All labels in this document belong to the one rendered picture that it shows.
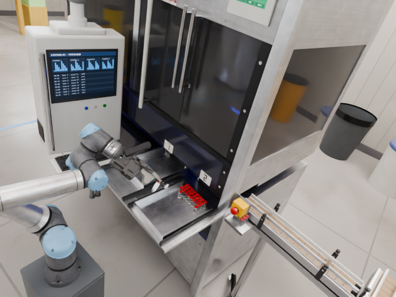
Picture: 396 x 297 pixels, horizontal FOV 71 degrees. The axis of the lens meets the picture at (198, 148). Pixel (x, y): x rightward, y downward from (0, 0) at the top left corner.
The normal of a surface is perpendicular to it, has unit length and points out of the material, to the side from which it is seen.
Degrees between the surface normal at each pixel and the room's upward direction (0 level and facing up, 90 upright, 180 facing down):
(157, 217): 0
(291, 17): 90
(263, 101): 90
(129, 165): 42
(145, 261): 0
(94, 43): 90
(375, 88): 90
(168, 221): 0
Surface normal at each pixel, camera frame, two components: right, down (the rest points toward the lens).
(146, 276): 0.20, -0.81
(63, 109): 0.62, 0.54
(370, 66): -0.63, 0.33
